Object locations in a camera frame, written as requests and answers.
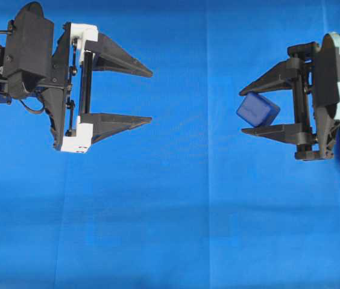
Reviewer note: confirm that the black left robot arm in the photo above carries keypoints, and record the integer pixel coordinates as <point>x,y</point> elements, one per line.
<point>80,77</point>

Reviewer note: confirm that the blue block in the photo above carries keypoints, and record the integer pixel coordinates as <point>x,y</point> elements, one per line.
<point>257,110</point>

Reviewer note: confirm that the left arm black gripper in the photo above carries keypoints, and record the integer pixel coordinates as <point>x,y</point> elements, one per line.
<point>90,127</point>

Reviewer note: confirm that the blue table cloth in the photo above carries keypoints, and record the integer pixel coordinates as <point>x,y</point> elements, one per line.
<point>187,201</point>

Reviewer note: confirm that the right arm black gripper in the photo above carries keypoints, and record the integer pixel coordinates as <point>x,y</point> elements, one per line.
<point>314,132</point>

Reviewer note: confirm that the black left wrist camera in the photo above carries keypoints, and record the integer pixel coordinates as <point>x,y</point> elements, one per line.
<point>28,50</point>

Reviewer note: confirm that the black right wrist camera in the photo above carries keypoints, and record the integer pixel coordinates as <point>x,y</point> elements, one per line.
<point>326,75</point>

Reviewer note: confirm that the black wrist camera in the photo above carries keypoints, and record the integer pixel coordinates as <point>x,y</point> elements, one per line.
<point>28,50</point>
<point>326,75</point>

